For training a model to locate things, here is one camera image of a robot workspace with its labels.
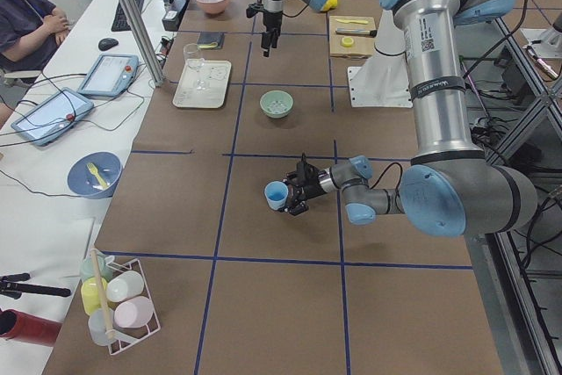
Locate clear cup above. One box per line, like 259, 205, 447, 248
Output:
88, 308, 116, 346

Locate white bear tray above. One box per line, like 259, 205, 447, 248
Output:
172, 61, 232, 109

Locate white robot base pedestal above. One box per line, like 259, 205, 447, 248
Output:
348, 11, 412, 108

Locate black power box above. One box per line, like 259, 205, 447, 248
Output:
162, 0, 189, 32

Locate yellow plastic knife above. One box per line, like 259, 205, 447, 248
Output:
335, 18, 370, 25

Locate green bowl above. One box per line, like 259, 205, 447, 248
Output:
259, 90, 293, 119

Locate yellow plastic fork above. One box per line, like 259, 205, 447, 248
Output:
86, 162, 109, 190

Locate near teach pendant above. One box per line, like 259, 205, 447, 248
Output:
11, 88, 94, 146

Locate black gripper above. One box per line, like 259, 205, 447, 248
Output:
284, 170, 327, 216
261, 10, 281, 57

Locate metal muddler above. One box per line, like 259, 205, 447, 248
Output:
335, 28, 377, 38

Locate blue cup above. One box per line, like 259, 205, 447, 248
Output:
263, 181, 289, 211

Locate blue bowl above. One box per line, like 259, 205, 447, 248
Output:
67, 152, 122, 199

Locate black computer mouse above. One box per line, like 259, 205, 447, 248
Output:
97, 38, 119, 52

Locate teach pendant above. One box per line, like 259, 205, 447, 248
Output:
77, 54, 140, 97
11, 88, 94, 146

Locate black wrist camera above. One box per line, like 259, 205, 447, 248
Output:
246, 2, 264, 18
296, 153, 318, 182

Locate seated person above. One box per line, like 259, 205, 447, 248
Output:
0, 0, 71, 130

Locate clear wine glass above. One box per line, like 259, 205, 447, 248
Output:
183, 43, 206, 91

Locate pink cup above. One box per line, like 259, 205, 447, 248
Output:
114, 296, 155, 328

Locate white wire cup rack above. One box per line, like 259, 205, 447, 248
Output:
88, 249, 161, 356

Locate ice cubes in green bowl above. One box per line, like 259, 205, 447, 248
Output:
267, 100, 289, 115

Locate black tripod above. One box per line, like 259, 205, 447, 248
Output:
1, 273, 72, 299

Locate white cup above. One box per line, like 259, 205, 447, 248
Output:
106, 270, 144, 303

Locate far teach pendant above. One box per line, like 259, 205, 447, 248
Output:
77, 54, 140, 97

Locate red bottle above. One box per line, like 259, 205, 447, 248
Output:
1, 309, 61, 347

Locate lemon half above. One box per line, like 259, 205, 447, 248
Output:
341, 37, 355, 47

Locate yellow cup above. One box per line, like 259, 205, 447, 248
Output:
80, 277, 101, 315

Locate aluminium frame post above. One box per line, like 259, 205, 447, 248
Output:
119, 0, 164, 87

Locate black keyboard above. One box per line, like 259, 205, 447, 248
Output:
111, 0, 147, 32

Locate wooden cutting board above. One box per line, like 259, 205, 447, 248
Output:
328, 16, 377, 57

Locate green cup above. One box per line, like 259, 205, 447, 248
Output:
80, 251, 115, 282

